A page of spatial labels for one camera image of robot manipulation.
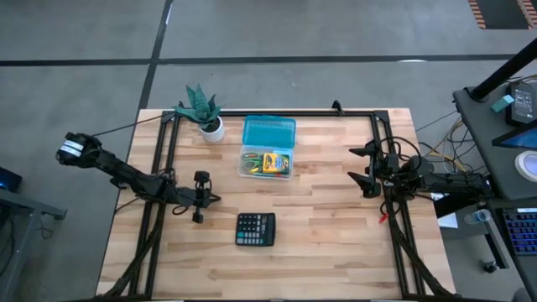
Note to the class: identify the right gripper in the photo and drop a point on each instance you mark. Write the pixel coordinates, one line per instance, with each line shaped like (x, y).
(379, 174)

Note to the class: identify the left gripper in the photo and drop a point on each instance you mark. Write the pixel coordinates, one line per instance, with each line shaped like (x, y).
(197, 197)

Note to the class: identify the black calculator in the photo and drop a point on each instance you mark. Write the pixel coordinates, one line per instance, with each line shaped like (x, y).
(255, 229)

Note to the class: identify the yellow green crayon box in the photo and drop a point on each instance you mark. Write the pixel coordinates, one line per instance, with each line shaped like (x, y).
(275, 163)

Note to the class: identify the clear pencil box blue lid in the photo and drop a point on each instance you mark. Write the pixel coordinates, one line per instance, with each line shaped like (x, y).
(268, 130)

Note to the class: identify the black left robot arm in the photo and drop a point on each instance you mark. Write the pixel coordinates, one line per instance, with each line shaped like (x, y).
(126, 176)

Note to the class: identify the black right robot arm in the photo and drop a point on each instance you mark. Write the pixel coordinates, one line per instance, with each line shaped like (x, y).
(453, 182)

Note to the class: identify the small red clamp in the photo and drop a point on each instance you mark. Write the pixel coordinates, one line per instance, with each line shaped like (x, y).
(382, 219)

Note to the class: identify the green plant in white pot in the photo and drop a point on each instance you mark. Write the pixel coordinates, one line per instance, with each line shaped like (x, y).
(212, 133)

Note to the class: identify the black clamp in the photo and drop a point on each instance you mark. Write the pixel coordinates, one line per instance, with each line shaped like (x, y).
(337, 107)
(119, 182)

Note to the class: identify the white paper sheet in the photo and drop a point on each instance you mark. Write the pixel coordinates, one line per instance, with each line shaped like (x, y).
(449, 221)

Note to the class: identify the clear plastic bottle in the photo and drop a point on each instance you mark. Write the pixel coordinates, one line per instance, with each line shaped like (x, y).
(478, 216)

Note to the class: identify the grey cart top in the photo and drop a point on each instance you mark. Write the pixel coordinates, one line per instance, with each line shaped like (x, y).
(482, 121)

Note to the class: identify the small teal box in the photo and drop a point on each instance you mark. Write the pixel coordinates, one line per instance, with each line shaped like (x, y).
(502, 103)

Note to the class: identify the black caster wheel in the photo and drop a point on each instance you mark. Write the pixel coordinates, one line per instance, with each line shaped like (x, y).
(488, 266)

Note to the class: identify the backlit keyboard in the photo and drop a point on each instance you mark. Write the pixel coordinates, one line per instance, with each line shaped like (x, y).
(522, 230)

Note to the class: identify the black pole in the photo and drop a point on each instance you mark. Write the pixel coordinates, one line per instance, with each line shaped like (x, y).
(503, 71)

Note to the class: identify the black power adapter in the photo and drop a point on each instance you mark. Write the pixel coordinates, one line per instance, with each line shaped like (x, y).
(522, 105)

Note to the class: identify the grey metal cart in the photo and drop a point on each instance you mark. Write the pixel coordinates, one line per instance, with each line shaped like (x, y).
(25, 201)

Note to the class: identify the dark desk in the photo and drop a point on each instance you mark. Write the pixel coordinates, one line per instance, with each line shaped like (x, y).
(528, 277)

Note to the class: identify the black device blue light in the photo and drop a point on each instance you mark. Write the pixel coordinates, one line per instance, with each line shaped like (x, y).
(10, 180)

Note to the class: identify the black mat orange stripes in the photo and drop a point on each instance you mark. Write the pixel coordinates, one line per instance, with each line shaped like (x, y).
(503, 12)

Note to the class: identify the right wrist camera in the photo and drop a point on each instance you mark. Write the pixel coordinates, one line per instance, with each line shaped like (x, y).
(392, 161)

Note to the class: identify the black aluminium table frame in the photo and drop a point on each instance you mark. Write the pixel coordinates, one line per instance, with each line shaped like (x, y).
(293, 113)

